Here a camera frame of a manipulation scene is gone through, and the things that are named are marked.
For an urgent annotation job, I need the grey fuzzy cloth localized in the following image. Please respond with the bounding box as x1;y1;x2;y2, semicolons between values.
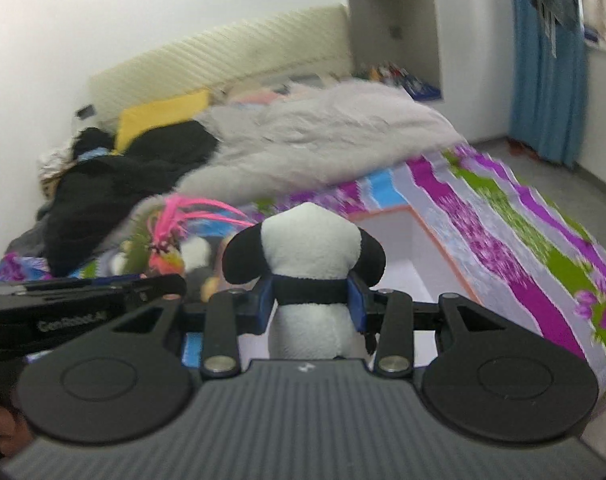
5;210;51;257

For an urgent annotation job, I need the pink tassel toy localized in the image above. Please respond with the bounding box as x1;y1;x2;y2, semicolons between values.
145;195;256;273

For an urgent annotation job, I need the person's left hand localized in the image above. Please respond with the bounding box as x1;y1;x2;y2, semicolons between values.
0;402;31;462

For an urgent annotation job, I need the white lace cloth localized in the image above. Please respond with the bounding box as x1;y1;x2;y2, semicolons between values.
38;147;78;182

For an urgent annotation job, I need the grey duvet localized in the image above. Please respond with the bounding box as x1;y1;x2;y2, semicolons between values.
133;80;466;211

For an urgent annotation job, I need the small panda plush toy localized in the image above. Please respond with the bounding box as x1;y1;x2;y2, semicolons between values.
222;202;387;361

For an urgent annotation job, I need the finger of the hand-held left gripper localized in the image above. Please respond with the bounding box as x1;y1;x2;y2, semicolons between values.
128;274;187;306

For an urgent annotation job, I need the grey alcove cabinet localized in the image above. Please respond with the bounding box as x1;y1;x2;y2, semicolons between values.
340;0;514;106

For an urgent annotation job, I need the pink cardboard box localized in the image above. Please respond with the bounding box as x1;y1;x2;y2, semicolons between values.
238;205;484;361

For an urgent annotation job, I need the blue curtain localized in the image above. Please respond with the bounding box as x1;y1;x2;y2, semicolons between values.
506;0;591;168

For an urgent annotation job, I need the black garment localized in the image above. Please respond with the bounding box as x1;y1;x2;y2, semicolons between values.
45;120;220;277

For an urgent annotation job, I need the black fuzzy cloth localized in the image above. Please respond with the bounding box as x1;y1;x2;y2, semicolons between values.
73;127;114;157

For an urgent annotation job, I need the pink printed cloth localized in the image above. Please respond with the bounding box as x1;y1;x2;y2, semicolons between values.
228;85;291;107

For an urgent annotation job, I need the yellow pillow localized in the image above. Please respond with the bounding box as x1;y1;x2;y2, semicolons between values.
114;89;213;153

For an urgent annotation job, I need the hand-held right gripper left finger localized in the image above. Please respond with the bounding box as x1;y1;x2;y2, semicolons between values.
114;280;276;378

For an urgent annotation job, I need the long green plush toy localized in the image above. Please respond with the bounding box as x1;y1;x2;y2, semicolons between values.
125;210;160;277

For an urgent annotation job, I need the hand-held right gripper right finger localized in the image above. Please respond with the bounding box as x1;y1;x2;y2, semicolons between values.
348;276;501;377

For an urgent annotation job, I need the grey penguin plush toy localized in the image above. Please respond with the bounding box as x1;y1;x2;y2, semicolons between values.
180;232;240;301

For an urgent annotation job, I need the cream quilted headboard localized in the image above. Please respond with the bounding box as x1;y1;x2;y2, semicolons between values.
88;4;354;131

